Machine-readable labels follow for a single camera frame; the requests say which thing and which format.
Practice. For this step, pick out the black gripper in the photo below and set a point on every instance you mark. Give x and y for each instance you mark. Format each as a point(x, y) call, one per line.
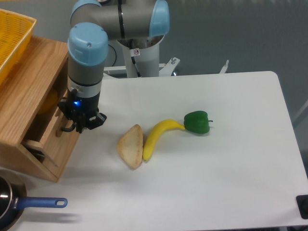
point(72, 106)

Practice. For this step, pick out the wooden top drawer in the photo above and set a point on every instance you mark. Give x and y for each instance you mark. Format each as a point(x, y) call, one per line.
point(44, 136)

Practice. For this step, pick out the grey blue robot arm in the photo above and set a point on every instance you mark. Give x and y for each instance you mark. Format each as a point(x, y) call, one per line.
point(93, 24)

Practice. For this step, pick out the wooden drawer cabinet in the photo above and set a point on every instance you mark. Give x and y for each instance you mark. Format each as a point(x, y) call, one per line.
point(20, 98)

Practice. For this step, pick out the yellow bell pepper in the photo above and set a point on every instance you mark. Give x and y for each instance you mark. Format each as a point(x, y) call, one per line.
point(50, 101)

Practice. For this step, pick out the bread slice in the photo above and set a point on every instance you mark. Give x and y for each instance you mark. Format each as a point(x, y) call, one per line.
point(130, 147)

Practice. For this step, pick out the yellow banana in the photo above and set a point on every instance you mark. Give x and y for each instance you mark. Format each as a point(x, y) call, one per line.
point(156, 132)

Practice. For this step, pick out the yellow plastic basket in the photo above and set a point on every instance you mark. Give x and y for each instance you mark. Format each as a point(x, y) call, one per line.
point(15, 33)

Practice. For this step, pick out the green bell pepper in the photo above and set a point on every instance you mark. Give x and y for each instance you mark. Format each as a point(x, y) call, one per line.
point(197, 122)

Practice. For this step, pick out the black corner clamp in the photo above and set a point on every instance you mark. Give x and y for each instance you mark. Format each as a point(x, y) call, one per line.
point(302, 203)

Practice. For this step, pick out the blue handled frying pan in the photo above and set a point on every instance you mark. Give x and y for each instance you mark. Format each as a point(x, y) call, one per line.
point(12, 203)

